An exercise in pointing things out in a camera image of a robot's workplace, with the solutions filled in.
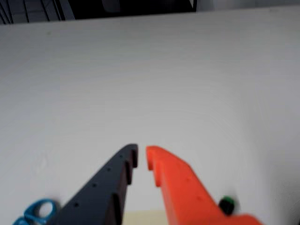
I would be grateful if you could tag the dark grey furniture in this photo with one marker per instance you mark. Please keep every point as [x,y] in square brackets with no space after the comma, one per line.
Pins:
[93,7]

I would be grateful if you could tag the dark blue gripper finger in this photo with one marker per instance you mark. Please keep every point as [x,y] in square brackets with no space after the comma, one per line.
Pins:
[98,199]

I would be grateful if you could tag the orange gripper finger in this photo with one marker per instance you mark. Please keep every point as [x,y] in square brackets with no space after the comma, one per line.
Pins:
[182,194]

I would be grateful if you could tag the green black marker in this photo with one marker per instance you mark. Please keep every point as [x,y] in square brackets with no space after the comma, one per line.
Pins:
[227,205]

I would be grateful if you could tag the long beige masking tape strip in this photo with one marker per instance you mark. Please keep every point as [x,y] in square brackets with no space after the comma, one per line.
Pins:
[145,219]

